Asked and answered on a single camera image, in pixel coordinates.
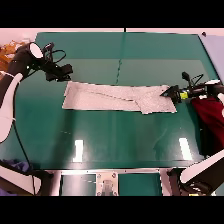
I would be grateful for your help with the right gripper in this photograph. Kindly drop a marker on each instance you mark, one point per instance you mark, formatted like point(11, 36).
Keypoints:
point(173, 93)

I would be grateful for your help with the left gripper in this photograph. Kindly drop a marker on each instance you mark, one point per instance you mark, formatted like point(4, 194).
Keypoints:
point(59, 72)

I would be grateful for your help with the white T-shirt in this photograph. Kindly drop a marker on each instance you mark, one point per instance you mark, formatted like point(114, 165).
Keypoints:
point(100, 98)

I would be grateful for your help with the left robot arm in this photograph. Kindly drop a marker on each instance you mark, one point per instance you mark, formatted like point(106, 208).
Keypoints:
point(8, 100)

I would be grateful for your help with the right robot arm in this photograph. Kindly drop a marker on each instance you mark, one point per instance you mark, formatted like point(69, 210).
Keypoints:
point(203, 168)

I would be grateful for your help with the red garment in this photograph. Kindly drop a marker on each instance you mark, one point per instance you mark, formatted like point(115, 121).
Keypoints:
point(210, 115)

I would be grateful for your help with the brown cardboard box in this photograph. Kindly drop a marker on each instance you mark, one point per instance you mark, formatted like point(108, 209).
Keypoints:
point(10, 50)

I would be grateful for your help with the black garment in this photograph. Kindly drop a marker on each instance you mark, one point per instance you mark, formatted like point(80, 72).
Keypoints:
point(207, 143)

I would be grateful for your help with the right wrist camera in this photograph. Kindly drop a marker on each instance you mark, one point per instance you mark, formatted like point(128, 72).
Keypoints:
point(186, 77)

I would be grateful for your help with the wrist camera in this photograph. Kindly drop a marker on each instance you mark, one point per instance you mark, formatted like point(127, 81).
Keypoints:
point(186, 77)
point(47, 50)

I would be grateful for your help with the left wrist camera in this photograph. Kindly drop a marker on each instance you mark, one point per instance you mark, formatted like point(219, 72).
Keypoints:
point(47, 50)

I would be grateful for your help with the silver frame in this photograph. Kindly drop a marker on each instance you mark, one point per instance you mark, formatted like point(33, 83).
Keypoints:
point(106, 183)

